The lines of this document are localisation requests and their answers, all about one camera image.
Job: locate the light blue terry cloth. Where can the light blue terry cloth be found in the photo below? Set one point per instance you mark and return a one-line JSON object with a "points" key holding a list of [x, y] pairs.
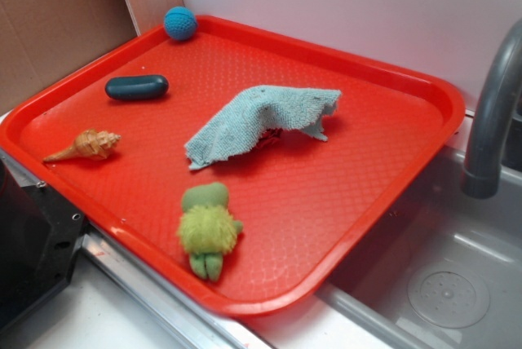
{"points": [[240, 125]]}

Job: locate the round sink drain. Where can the round sink drain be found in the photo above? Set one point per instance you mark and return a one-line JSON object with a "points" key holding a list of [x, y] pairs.
{"points": [[448, 295]]}

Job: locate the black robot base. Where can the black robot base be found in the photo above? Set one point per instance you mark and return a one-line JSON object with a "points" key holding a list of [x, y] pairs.
{"points": [[41, 233]]}

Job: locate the blue crocheted ball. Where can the blue crocheted ball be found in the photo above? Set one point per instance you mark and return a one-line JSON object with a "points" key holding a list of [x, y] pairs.
{"points": [[180, 23]]}

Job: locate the brown cardboard panel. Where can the brown cardboard panel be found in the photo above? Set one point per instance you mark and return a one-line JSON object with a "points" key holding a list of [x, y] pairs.
{"points": [[43, 41]]}

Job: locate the grey faucet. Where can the grey faucet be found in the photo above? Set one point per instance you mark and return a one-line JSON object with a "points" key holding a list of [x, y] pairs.
{"points": [[495, 137]]}

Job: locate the red plastic tray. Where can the red plastic tray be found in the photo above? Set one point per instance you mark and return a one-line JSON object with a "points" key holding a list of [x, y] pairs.
{"points": [[304, 203]]}

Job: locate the red object under cloth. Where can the red object under cloth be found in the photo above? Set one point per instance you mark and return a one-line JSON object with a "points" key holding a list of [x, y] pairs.
{"points": [[268, 138]]}

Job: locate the green plush toy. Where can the green plush toy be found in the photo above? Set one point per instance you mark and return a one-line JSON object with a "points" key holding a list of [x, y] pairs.
{"points": [[207, 230]]}

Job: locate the grey plastic sink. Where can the grey plastic sink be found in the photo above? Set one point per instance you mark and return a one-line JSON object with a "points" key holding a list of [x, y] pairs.
{"points": [[434, 221]]}

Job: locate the orange spiral seashell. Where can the orange spiral seashell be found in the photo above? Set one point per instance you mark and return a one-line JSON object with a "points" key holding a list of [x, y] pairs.
{"points": [[90, 144]]}

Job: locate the dark teal capsule object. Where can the dark teal capsule object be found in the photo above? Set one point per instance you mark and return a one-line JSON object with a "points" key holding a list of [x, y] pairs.
{"points": [[136, 87]]}

